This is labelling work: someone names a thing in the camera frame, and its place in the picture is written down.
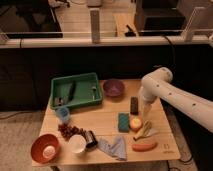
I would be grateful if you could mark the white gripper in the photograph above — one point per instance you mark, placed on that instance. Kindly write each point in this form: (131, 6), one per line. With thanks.
(146, 98)

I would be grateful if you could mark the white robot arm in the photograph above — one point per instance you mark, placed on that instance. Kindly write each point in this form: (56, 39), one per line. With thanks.
(158, 84)

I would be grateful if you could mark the purple bowl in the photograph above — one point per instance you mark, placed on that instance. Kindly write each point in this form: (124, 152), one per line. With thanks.
(113, 87)

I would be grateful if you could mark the red bowl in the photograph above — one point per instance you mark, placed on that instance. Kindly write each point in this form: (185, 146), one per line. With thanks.
(40, 144)

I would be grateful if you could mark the yellow red apple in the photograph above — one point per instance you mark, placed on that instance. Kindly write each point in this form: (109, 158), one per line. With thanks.
(135, 124)

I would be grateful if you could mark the green sponge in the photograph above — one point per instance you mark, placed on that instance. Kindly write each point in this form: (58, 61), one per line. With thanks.
(123, 122)

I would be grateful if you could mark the yellow banana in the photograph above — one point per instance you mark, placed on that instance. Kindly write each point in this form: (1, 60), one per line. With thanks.
(146, 131)

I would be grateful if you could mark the orange carrot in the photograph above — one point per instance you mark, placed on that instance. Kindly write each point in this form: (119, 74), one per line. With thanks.
(144, 147)

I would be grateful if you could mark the blue grey cloth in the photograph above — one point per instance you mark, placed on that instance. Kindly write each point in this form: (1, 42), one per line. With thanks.
(116, 150)

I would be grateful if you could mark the metal utensil in tray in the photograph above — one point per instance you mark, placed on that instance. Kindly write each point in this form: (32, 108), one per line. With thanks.
(94, 92)

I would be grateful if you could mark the black metal can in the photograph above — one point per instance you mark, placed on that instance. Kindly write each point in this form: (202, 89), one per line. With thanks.
(90, 139)

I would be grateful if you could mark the dark brush in tray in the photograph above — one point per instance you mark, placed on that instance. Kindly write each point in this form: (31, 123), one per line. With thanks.
(71, 91)

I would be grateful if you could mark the green plastic tray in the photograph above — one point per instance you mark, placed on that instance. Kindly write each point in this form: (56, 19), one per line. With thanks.
(83, 90)

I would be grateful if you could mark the white cup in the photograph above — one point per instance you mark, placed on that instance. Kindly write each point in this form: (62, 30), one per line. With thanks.
(77, 144)

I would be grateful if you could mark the bunch of dark grapes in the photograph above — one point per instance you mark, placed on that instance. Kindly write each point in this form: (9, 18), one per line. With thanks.
(68, 131)

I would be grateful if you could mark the blue plastic cup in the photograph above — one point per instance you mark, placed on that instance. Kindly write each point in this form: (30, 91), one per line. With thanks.
(63, 114)

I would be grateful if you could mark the small grey object in tray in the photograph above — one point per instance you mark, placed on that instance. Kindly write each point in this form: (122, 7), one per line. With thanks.
(58, 101)

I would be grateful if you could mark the white egg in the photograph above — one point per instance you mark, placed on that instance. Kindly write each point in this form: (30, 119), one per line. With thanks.
(49, 152)

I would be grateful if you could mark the white horizontal rail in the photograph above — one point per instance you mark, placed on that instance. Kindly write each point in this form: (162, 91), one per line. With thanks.
(105, 41)

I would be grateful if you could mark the grey upright post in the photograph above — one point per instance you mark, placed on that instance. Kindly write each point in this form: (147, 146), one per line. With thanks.
(95, 25)

